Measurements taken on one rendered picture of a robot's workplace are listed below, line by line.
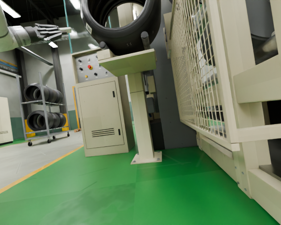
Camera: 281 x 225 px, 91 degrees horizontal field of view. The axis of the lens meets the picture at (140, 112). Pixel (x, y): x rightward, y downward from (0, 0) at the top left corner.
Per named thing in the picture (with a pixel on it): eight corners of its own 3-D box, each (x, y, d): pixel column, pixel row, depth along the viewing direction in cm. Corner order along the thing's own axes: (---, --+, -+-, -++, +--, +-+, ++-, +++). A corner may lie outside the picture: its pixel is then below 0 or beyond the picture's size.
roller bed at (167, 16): (167, 59, 132) (163, 28, 132) (183, 55, 129) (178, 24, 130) (168, 49, 112) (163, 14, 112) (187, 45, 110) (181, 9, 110)
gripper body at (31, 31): (24, 35, 75) (42, 33, 80) (32, 47, 74) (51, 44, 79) (20, 22, 69) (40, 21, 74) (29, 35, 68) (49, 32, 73)
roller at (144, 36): (146, 54, 120) (151, 53, 119) (146, 59, 120) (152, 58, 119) (140, 31, 85) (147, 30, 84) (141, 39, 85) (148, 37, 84)
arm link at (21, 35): (21, 51, 71) (34, 48, 75) (15, 35, 64) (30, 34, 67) (11, 38, 72) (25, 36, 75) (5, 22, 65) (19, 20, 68)
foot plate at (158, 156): (136, 154, 145) (135, 152, 145) (161, 152, 141) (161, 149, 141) (130, 164, 118) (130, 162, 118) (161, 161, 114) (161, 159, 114)
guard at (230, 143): (180, 121, 121) (168, 43, 122) (182, 121, 121) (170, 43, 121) (232, 151, 32) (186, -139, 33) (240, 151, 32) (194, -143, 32)
